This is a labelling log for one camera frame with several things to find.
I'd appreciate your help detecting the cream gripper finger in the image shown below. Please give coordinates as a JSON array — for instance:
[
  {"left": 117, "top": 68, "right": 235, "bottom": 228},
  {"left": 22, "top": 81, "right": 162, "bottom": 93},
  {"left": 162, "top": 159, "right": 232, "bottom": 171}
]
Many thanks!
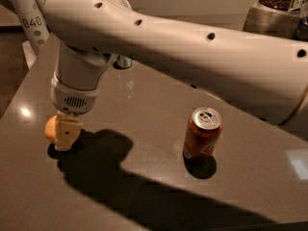
[{"left": 55, "top": 113, "right": 83, "bottom": 151}]

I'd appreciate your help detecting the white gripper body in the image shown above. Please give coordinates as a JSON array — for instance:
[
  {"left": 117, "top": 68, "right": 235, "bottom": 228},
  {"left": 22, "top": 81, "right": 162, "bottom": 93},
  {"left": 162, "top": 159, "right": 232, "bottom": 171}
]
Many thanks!
[{"left": 51, "top": 42, "right": 116, "bottom": 115}]

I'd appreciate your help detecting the orange fruit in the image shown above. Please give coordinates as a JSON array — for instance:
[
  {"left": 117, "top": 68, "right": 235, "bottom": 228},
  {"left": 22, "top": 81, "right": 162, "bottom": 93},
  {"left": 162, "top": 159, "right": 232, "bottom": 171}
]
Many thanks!
[{"left": 44, "top": 115, "right": 56, "bottom": 143}]

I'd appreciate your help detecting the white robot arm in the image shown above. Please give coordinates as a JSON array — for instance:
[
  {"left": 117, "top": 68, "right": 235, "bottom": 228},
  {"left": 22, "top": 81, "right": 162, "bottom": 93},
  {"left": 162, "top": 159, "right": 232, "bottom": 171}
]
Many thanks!
[{"left": 44, "top": 0, "right": 308, "bottom": 140}]

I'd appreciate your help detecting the silver slim can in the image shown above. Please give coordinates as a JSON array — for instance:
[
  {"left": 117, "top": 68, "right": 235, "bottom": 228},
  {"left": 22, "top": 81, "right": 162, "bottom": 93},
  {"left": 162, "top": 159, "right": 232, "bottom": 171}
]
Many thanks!
[{"left": 115, "top": 55, "right": 132, "bottom": 69}]

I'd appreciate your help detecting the white numbered robot leg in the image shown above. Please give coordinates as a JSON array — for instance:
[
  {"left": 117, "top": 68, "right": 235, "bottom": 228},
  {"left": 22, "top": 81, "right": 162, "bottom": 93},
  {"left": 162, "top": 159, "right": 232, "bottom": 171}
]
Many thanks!
[{"left": 1, "top": 0, "right": 49, "bottom": 68}]

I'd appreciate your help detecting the red soda can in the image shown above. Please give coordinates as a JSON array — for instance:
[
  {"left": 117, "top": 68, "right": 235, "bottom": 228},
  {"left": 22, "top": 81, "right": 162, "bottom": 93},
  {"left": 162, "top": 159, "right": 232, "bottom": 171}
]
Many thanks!
[{"left": 183, "top": 107, "right": 222, "bottom": 164}]

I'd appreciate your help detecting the steel dispenser base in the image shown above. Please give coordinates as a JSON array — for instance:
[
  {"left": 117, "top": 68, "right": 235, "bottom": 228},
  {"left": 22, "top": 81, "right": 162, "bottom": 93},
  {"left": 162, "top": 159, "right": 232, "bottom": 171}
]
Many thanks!
[{"left": 243, "top": 2, "right": 300, "bottom": 39}]

